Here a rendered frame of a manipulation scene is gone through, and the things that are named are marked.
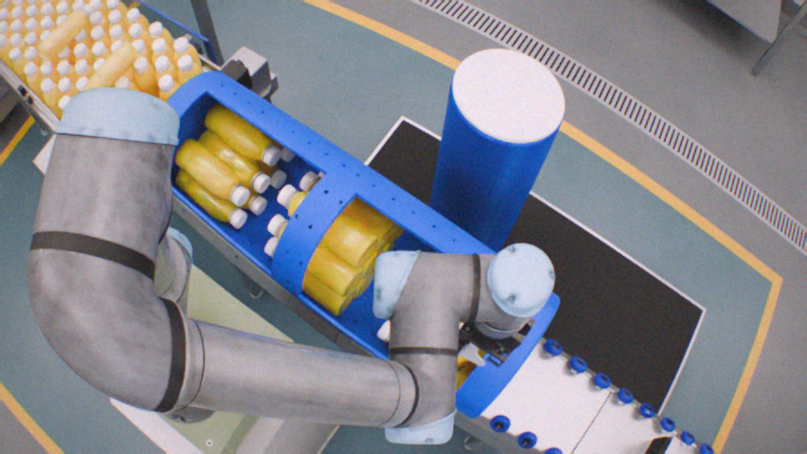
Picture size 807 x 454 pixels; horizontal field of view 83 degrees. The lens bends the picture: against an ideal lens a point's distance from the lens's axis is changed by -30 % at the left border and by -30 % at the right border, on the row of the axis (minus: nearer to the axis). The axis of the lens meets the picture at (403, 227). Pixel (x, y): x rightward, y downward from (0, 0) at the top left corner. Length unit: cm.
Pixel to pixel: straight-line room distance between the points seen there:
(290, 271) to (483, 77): 67
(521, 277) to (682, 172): 228
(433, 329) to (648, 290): 180
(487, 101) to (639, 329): 121
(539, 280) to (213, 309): 56
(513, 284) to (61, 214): 46
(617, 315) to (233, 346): 194
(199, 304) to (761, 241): 259
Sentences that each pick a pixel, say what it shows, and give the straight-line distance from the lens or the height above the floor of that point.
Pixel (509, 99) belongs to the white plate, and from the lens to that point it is 146.
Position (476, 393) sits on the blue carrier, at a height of 118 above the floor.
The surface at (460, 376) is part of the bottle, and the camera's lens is 118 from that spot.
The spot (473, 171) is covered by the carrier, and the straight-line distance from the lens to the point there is 157.
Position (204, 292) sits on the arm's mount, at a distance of 104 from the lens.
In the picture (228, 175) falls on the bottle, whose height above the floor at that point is 113.
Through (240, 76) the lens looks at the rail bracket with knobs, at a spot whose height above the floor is 100.
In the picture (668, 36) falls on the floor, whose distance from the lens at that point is 343.
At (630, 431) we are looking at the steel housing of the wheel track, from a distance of 143.
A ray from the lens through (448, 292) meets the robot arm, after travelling 66.
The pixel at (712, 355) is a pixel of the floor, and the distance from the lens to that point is 267.
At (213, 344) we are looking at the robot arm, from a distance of 48.
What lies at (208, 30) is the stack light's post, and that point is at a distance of 194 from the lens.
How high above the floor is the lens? 223
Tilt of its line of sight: 68 degrees down
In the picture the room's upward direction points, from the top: 6 degrees clockwise
